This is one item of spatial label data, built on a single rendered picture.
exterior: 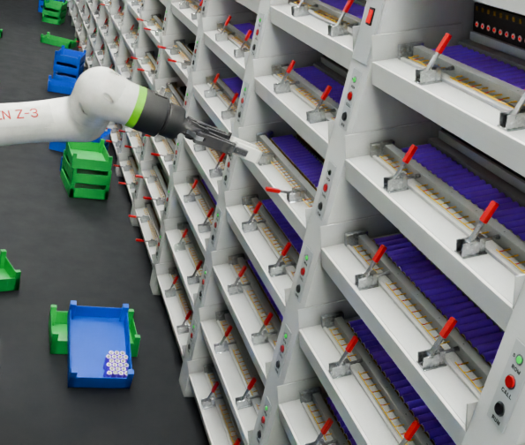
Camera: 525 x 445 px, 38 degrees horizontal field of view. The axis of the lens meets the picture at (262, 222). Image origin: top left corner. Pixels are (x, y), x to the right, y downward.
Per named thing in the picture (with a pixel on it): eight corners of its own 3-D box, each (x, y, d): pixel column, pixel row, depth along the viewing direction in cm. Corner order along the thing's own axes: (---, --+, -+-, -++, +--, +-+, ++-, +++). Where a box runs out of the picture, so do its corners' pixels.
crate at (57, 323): (49, 354, 259) (52, 334, 256) (48, 323, 277) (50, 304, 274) (137, 357, 269) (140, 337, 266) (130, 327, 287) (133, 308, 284)
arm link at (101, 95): (76, 94, 151) (89, 49, 155) (60, 119, 161) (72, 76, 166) (141, 119, 156) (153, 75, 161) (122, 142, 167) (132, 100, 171)
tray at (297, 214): (307, 246, 171) (305, 208, 167) (240, 158, 224) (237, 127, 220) (389, 230, 175) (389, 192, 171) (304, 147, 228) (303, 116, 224)
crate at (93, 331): (130, 388, 251) (134, 373, 246) (67, 387, 244) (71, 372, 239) (124, 318, 272) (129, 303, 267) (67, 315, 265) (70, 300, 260)
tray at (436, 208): (510, 337, 103) (518, 247, 97) (345, 179, 156) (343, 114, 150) (638, 306, 107) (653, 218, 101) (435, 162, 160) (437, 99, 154)
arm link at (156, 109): (126, 124, 169) (131, 137, 161) (146, 76, 165) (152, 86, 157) (152, 134, 171) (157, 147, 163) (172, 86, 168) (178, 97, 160)
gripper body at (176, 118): (172, 107, 161) (212, 123, 164) (167, 97, 168) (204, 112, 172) (159, 139, 163) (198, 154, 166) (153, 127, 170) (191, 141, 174)
